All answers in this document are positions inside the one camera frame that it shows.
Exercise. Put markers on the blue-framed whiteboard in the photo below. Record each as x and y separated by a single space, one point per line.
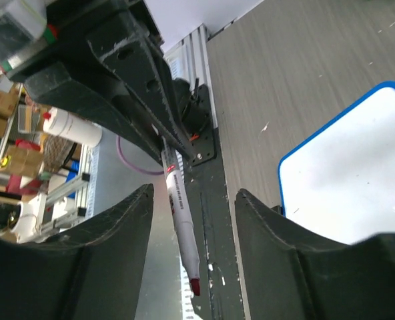
340 182

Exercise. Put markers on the white bottle red cap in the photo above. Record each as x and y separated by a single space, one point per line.
61 123

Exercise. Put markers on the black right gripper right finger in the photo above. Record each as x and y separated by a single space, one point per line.
293 273

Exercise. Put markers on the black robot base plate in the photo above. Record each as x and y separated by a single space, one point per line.
205 184

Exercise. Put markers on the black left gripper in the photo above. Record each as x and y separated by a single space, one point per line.
142 96

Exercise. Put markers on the white slotted cable duct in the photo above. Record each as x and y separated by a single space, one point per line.
191 307

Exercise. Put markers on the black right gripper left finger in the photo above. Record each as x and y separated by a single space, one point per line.
91 271

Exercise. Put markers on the white red-tipped whiteboard marker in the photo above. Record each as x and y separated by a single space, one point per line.
181 214

